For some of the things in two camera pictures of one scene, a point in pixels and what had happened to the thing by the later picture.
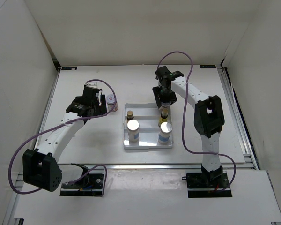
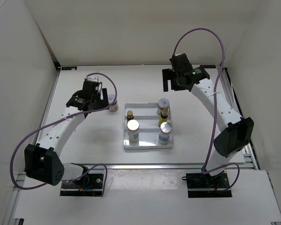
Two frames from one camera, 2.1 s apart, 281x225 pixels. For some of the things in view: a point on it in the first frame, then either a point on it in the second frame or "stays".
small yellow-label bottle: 129,116 stays
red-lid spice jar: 110,101 stays
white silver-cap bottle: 166,129 stays
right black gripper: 157,93 → 168,74
